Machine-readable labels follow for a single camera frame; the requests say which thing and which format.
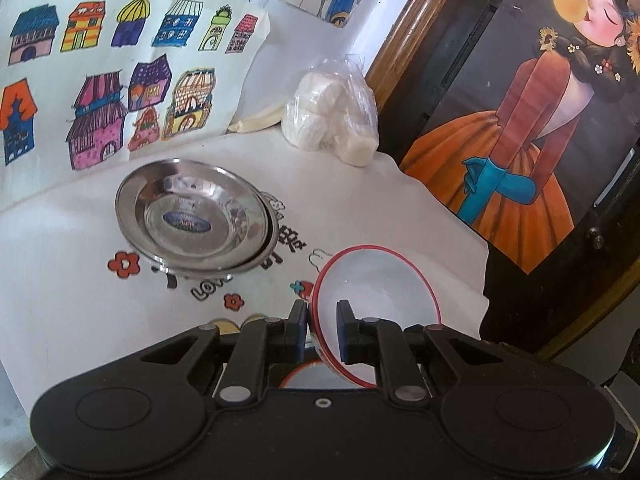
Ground white bowl red rim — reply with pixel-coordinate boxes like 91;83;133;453
280;361;357;390
310;245;442;388

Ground steel plate underneath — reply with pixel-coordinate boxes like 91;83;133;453
145;191;278;281

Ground steel plate with sticker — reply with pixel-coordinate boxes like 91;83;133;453
114;158;267;272

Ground white printed tablecloth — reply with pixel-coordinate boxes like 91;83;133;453
1;132;488;408

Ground rolled cream paper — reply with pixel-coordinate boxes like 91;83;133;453
228;100;286;133

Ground plastic bag of white rolls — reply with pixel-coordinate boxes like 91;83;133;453
281;56;380;168

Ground girl in orange dress poster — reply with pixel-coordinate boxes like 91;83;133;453
400;0;639;273

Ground colourful houses drawing sheet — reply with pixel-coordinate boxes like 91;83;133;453
1;0;270;209

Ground wooden door frame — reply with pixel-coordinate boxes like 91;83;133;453
366;0;448;112

